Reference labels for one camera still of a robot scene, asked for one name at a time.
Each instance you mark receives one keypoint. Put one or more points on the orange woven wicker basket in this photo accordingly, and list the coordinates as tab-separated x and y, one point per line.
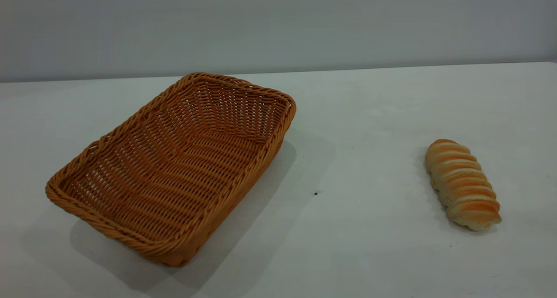
174	167

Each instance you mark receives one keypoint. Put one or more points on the striped long bread roll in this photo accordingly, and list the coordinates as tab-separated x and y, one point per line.
463	185

